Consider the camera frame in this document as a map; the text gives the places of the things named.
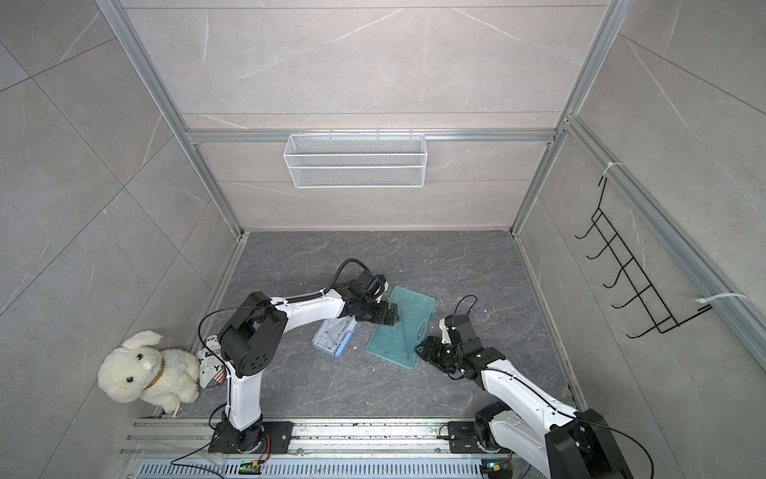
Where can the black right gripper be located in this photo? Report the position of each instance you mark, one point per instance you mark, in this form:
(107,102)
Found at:
(431,351)

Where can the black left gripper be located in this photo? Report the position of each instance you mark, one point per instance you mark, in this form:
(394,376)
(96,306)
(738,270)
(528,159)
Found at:
(383,317)

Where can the blue clear small ruler box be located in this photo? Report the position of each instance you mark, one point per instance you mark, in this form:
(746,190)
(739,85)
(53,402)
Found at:
(333,335)

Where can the teal translucent ruler set case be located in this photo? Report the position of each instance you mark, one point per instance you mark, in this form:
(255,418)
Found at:
(397,344)

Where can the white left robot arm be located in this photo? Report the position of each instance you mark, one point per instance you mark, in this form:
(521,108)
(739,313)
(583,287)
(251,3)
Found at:
(251,337)

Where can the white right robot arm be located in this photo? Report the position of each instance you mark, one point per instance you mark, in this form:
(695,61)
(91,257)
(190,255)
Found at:
(554,438)

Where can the white plush bear toy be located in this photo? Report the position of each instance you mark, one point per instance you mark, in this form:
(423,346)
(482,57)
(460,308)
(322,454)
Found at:
(138,370)

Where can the white grille strip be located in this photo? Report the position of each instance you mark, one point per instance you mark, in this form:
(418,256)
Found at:
(314,468)

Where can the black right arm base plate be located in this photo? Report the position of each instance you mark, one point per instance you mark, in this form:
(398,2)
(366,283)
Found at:
(463,438)

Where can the white wire mesh basket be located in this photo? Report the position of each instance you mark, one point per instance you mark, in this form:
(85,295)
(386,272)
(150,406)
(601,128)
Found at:
(349,161)

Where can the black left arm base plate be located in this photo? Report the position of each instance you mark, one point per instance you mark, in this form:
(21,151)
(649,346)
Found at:
(278,437)

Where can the black wire hook rack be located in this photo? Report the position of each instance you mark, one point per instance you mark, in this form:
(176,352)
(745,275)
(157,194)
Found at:
(631,272)

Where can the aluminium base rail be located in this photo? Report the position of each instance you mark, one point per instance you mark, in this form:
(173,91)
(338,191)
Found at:
(334,437)

